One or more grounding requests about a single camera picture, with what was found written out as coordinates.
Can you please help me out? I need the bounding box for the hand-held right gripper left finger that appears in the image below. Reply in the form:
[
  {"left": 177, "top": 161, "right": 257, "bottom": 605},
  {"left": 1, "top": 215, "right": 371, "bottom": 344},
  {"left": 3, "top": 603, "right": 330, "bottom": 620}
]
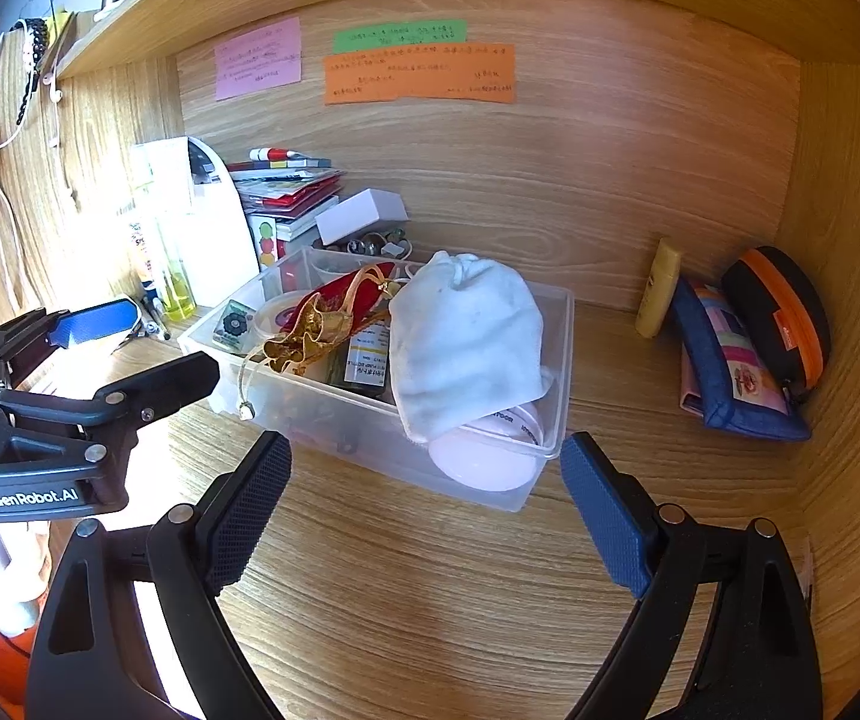
[{"left": 26, "top": 431, "right": 294, "bottom": 720}]

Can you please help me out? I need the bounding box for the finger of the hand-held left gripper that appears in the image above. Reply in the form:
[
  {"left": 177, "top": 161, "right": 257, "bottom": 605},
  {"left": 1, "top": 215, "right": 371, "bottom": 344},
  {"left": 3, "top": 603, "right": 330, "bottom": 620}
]
[
  {"left": 0, "top": 298, "right": 140, "bottom": 383},
  {"left": 0, "top": 352, "right": 221, "bottom": 466}
]

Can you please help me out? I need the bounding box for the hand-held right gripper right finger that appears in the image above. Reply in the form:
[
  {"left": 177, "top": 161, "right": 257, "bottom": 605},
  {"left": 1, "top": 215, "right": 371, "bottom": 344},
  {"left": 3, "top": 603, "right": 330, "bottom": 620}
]
[{"left": 559, "top": 431, "right": 825, "bottom": 720}]

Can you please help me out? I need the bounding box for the green patterned small packet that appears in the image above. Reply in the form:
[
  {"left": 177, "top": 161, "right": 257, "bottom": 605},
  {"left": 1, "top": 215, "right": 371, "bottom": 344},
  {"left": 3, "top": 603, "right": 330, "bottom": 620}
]
[{"left": 214, "top": 300, "right": 254, "bottom": 353}]

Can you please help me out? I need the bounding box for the clear plastic box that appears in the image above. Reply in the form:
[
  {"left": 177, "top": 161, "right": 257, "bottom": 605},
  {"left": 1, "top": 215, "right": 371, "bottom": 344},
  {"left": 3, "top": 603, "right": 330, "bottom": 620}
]
[{"left": 176, "top": 244, "right": 577, "bottom": 515}]

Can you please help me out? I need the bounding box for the pink round lamp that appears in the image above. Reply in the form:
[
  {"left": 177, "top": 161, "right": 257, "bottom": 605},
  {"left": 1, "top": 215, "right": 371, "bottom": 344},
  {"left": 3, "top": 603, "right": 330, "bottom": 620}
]
[{"left": 425, "top": 399, "right": 551, "bottom": 494}]

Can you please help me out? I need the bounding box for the red gold brocade pouch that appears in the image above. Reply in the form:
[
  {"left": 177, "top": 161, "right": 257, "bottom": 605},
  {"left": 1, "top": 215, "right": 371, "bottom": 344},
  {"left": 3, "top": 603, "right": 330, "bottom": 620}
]
[{"left": 260, "top": 259, "right": 401, "bottom": 376}]

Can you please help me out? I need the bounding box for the dark green glass bottle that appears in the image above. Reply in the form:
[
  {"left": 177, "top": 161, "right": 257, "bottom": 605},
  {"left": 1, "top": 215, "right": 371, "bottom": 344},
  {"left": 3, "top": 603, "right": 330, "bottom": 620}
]
[{"left": 338, "top": 321, "right": 395, "bottom": 395}]

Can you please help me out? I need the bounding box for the white cloth pouch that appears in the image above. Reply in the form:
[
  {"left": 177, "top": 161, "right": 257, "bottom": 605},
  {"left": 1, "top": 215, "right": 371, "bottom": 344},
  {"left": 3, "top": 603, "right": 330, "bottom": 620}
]
[{"left": 388, "top": 250, "right": 555, "bottom": 445}]

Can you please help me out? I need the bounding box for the wooden desktop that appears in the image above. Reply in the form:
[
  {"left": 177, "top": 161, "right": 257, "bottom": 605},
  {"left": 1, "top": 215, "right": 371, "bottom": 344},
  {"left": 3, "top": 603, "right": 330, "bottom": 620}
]
[{"left": 47, "top": 292, "right": 828, "bottom": 720}]

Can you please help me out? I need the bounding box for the silver pen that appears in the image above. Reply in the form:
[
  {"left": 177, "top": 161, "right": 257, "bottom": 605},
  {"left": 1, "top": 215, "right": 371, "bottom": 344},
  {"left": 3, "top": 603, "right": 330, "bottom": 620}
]
[{"left": 140, "top": 292, "right": 173, "bottom": 340}]

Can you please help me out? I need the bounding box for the yellow liquid bottle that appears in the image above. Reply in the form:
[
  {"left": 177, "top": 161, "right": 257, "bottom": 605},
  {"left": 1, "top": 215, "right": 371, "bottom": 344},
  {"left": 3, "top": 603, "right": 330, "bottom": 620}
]
[{"left": 133, "top": 165, "right": 198, "bottom": 320}]

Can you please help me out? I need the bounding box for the round white lidded container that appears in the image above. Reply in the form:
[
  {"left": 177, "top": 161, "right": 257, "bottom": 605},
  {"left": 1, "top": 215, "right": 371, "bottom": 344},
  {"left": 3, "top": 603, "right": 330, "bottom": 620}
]
[{"left": 253, "top": 292, "right": 311, "bottom": 338}]

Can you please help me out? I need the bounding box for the white paper sheet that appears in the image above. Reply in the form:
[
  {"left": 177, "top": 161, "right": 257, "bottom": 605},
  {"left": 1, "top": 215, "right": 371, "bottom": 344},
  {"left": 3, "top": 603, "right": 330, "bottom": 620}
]
[{"left": 130, "top": 136, "right": 262, "bottom": 308}]

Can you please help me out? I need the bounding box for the fruit sticker sheet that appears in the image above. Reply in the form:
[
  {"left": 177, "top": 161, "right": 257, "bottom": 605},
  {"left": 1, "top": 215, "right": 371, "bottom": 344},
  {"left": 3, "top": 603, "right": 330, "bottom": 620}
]
[{"left": 250, "top": 211, "right": 281, "bottom": 271}]

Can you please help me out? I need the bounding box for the blue pencil case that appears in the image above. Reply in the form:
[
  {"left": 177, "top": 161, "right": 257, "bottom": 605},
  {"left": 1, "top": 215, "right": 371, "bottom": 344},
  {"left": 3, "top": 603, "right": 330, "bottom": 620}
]
[{"left": 671, "top": 277, "right": 812, "bottom": 442}]

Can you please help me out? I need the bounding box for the stack of books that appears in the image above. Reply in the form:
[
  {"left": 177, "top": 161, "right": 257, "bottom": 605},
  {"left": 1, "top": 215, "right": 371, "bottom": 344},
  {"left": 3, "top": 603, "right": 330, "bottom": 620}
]
[{"left": 227, "top": 157, "right": 347, "bottom": 241}]

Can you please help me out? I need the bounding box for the yellow tube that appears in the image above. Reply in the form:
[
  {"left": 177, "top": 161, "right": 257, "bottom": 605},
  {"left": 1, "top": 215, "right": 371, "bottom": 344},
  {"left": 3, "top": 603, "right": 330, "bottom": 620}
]
[{"left": 634, "top": 237, "right": 684, "bottom": 338}]

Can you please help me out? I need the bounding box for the small white box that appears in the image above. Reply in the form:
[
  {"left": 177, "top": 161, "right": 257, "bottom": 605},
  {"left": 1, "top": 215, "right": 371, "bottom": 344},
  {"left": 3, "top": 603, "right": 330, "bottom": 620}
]
[{"left": 314, "top": 189, "right": 410, "bottom": 247}]

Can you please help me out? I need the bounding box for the black orange zip case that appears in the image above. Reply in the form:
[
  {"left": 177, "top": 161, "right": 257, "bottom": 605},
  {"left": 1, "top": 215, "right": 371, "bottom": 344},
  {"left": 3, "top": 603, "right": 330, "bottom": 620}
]
[{"left": 721, "top": 246, "right": 832, "bottom": 402}]

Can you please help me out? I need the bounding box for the pink paper note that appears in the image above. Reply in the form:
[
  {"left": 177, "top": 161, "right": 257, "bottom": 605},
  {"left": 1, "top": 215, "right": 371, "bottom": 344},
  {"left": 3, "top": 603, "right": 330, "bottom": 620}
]
[{"left": 214, "top": 16, "right": 303, "bottom": 101}]

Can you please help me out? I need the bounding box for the orange paper note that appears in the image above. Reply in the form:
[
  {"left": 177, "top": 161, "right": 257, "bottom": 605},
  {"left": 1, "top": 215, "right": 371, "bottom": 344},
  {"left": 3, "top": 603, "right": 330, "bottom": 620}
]
[{"left": 323, "top": 43, "right": 518, "bottom": 106}]

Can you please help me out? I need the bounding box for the green paper note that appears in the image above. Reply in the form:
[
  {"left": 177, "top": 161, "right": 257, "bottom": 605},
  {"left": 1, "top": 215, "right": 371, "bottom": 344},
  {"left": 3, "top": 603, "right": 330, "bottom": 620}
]
[{"left": 332, "top": 19, "right": 468, "bottom": 55}]

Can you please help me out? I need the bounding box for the black beaded strap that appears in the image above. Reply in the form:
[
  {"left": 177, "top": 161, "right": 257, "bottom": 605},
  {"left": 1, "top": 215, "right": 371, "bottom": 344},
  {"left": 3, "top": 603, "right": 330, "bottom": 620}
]
[{"left": 10, "top": 15, "right": 52, "bottom": 128}]

